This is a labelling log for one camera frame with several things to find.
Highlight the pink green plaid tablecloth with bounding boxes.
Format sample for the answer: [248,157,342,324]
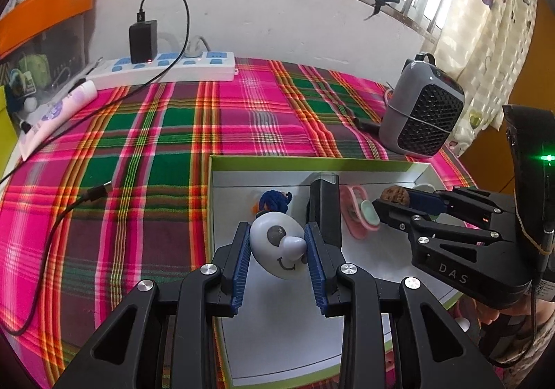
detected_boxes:
[0,60,478,389]

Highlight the pink clip with green pad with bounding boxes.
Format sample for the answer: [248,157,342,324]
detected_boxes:
[340,184,381,240]

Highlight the black charging cable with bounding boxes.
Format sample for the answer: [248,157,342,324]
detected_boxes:
[0,0,191,335]

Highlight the green cardboard box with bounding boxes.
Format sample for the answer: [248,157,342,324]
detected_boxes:
[208,155,462,389]

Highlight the black rectangular sensor light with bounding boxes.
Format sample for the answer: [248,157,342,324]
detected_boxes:
[309,171,343,249]

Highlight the person's right forearm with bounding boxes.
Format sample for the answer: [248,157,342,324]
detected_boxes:
[512,294,555,370]

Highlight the white smiley face gadget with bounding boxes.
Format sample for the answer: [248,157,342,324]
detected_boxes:
[249,211,309,281]

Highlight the brown walnut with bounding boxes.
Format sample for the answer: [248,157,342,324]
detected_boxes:
[381,185,410,205]

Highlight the clear storage bin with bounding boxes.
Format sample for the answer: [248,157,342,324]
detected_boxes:
[0,12,94,112]

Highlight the black charger adapter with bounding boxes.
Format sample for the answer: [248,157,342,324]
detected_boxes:
[129,20,159,64]

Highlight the pale green soft item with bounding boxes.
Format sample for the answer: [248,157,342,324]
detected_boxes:
[17,53,50,84]

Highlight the white power strip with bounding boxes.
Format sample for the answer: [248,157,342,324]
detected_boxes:
[87,52,238,90]

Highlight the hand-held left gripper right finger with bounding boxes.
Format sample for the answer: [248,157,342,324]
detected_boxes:
[304,222,506,389]

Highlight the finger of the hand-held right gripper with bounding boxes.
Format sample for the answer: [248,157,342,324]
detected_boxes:
[405,186,519,229]
[374,197,516,244]

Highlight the cream curtain with hearts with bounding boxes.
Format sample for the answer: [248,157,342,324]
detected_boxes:
[427,0,540,156]

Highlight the white plug with cable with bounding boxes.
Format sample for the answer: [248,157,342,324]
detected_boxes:
[156,34,213,58]

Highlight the blue cord with orange beads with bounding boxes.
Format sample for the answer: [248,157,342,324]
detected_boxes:
[259,190,293,214]

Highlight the grey fan heater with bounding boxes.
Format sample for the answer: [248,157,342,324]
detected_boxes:
[379,52,466,158]

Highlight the pink and white tube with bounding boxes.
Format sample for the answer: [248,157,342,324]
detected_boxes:
[17,81,98,160]

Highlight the black plug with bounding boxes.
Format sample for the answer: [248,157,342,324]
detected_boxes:
[353,118,382,134]

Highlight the orange bin lid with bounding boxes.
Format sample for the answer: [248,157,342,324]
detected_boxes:
[0,0,95,58]

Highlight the yellow-green shoebox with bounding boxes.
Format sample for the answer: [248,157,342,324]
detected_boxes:
[0,83,11,173]

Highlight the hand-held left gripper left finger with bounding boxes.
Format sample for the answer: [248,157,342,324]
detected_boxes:
[52,222,253,389]

